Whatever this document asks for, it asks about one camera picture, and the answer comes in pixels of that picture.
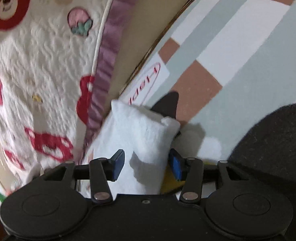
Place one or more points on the white printed sweatshirt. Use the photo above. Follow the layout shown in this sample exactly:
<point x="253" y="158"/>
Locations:
<point x="143" y="135"/>

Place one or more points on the checkered bed sheet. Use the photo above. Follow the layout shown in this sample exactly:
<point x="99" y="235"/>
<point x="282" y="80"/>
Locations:
<point x="225" y="55"/>

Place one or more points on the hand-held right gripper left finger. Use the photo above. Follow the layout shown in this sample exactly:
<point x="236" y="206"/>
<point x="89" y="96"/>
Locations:
<point x="117" y="164"/>

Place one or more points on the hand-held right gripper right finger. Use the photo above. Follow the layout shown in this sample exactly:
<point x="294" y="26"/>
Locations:
<point x="176" y="165"/>

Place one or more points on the beige bed frame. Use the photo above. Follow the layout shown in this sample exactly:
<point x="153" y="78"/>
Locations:
<point x="150" y="17"/>

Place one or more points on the white quilt with red bears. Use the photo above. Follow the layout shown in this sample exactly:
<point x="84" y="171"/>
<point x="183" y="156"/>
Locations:
<point x="50" y="55"/>

